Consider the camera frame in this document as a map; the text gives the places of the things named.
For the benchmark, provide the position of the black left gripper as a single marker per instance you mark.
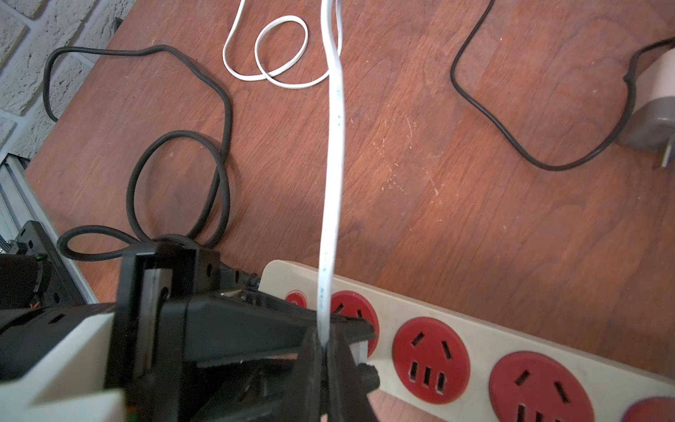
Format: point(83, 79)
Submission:
point(166, 324)

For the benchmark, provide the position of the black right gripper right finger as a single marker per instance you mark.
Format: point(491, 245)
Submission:
point(347, 399)

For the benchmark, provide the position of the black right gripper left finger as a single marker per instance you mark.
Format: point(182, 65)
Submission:
point(302, 399)

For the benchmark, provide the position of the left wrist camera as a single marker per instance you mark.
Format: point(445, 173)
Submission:
point(67, 384)

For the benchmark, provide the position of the beige red power strip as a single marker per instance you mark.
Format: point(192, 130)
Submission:
point(436, 364)

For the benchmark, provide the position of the grey usb wall adapter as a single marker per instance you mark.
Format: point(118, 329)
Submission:
point(651, 126)

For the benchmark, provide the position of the white fan plug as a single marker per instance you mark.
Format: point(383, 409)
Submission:
point(359, 352)

